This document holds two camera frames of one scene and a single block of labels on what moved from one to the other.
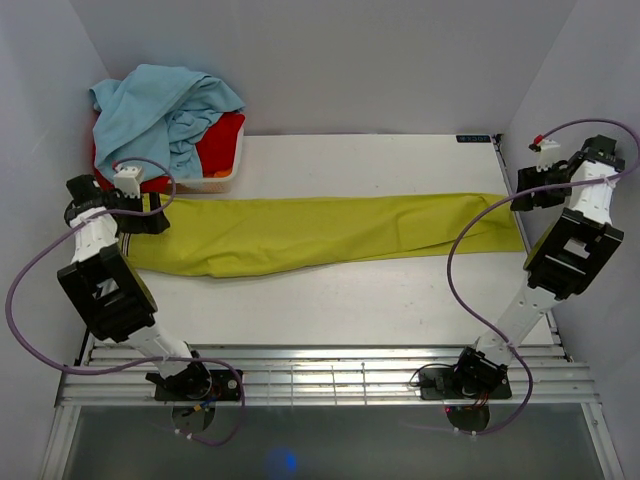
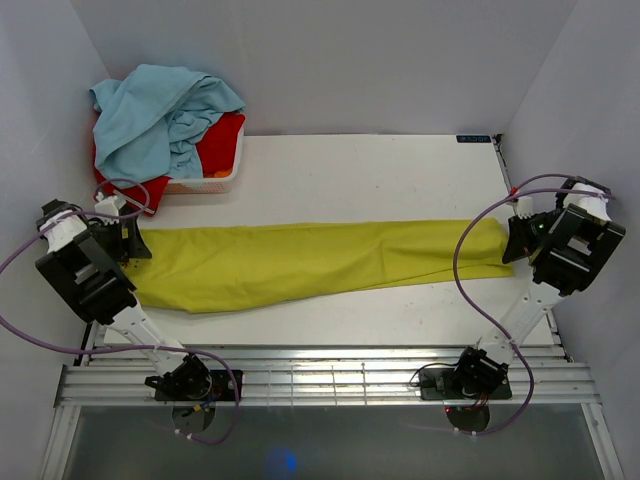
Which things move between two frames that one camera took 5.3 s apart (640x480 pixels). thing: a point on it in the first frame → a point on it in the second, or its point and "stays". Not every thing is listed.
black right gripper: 524,203 → 519,243
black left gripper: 147,224 → 131,247
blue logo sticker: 473,138 stays
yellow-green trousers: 208,236 → 192,267
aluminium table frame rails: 327,375 stays
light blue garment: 154,117 stays
